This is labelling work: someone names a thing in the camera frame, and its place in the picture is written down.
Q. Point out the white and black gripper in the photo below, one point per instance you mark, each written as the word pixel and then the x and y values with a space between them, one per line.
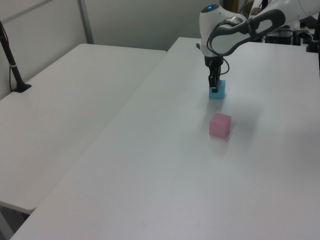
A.
pixel 213 61

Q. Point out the grey metal partition post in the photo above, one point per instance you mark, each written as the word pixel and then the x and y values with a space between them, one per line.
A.
pixel 85 21

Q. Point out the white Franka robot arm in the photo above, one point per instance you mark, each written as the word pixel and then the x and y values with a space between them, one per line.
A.
pixel 207 25

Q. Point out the blue foam cube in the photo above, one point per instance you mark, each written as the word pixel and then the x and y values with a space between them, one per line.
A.
pixel 221 91

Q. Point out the black clamp mount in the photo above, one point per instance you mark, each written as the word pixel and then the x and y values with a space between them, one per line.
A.
pixel 313 41

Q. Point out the black camera stand pole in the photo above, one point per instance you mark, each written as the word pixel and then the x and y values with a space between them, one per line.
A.
pixel 14 72

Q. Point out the pink foam cube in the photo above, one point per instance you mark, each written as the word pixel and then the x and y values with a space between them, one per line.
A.
pixel 219 126

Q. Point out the black electronics box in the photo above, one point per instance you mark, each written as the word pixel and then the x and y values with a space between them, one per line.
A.
pixel 278 37

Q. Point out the white folding table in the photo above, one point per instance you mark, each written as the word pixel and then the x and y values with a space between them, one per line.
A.
pixel 62 112

